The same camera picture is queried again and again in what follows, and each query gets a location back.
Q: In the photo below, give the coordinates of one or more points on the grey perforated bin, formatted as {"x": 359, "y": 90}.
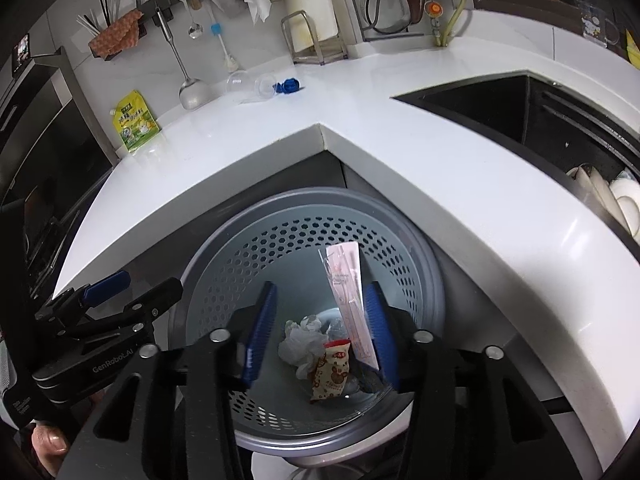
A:
{"x": 300, "y": 230}

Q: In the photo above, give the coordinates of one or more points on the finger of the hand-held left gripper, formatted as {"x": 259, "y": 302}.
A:
{"x": 105, "y": 286}
{"x": 150, "y": 300}

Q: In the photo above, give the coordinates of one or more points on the small black wall device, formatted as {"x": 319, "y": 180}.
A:
{"x": 21, "y": 50}

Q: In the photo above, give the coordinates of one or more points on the black built-in oven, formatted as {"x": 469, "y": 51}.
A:
{"x": 45, "y": 160}

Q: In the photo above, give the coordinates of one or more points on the clear plastic sleeve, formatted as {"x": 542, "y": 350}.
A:
{"x": 330, "y": 270}

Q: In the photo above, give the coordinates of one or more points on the metal spatula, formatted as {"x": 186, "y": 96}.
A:
{"x": 192, "y": 92}

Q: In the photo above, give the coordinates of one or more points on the gas valve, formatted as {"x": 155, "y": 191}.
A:
{"x": 433, "y": 8}

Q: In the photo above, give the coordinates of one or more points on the clear printed mug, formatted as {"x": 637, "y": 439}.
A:
{"x": 597, "y": 22}

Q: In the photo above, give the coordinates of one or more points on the metal spoon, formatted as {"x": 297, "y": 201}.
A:
{"x": 194, "y": 31}

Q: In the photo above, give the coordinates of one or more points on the person's left hand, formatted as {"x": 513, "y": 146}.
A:
{"x": 47, "y": 447}

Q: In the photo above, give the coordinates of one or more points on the metal cutting board rack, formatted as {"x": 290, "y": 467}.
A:
{"x": 320, "y": 55}

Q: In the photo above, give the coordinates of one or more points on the red printed snack wrapper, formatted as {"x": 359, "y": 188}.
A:
{"x": 330, "y": 375}

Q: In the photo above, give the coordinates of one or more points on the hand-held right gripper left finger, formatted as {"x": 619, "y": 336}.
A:
{"x": 257, "y": 335}

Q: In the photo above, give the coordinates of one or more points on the bundle of chopsticks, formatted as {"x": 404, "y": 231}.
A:
{"x": 102, "y": 5}

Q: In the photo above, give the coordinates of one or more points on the orange checkered cloth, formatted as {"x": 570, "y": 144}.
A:
{"x": 117, "y": 35}

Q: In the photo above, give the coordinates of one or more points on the blue silicone brush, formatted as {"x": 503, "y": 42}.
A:
{"x": 216, "y": 28}

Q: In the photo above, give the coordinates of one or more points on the stack of white dishes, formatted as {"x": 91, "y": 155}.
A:
{"x": 625, "y": 200}

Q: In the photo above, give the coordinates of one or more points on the clear plastic cup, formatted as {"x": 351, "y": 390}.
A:
{"x": 245, "y": 85}

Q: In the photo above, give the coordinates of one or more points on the yellow seasoning pouch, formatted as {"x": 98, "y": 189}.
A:
{"x": 135, "y": 125}

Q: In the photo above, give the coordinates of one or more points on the black kitchen sink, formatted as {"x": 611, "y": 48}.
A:
{"x": 550, "y": 125}

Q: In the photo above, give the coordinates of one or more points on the crumpled clear plastic wrap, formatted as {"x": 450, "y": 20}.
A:
{"x": 335, "y": 330}

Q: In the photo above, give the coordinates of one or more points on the blue plastic piece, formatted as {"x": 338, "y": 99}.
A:
{"x": 287, "y": 85}

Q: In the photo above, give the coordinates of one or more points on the white paper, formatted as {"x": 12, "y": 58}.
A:
{"x": 300, "y": 345}

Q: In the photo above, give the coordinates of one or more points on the pink receipt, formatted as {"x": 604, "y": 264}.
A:
{"x": 350, "y": 280}

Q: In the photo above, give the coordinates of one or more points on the glass pot lid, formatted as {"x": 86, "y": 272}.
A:
{"x": 390, "y": 10}

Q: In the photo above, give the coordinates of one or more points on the yellow packet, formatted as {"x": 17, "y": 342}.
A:
{"x": 634, "y": 52}

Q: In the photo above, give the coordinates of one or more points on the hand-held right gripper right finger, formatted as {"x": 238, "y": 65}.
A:
{"x": 380, "y": 332}

